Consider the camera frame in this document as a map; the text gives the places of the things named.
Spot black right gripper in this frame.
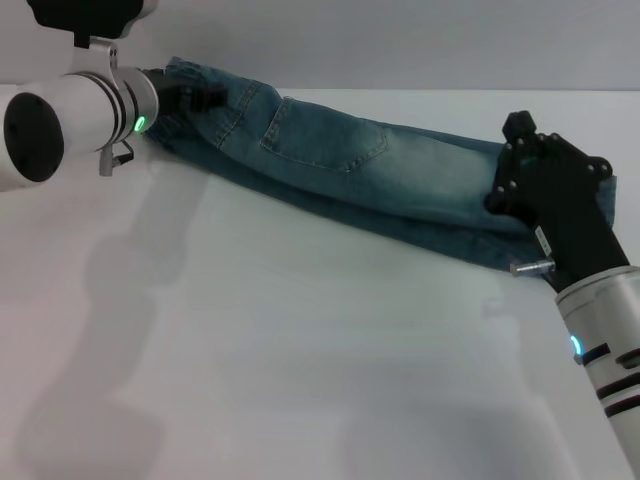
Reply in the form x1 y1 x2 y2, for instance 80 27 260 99
483 109 632 294

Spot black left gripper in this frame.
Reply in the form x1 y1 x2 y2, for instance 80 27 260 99
143 70 230 125

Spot silver plug on right gripper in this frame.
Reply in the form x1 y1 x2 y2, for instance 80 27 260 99
508 258 557 276

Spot blue denim shorts with cartoon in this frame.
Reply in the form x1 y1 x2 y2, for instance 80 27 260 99
147 55 619 274

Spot black cable with silver connector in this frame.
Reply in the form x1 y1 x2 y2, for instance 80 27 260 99
98 140 137 177

